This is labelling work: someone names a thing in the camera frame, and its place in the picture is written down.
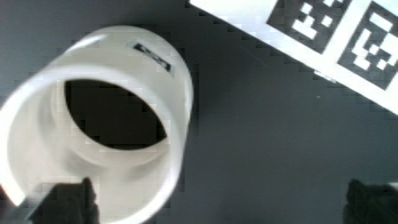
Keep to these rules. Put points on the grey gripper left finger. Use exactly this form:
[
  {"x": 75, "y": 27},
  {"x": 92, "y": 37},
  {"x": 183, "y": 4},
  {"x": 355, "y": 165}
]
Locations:
[{"x": 64, "y": 207}]

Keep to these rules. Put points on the white lamp shade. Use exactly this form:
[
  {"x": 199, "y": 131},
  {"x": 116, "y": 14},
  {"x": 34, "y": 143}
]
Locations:
[{"x": 92, "y": 128}]

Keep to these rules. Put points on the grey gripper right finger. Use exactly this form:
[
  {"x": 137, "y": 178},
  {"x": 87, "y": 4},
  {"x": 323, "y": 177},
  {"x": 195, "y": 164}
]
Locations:
[{"x": 371, "y": 204}]

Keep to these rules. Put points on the white marker tag plate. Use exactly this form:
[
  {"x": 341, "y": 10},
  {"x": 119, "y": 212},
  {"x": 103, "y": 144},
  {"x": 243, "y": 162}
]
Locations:
[{"x": 332, "y": 33}]

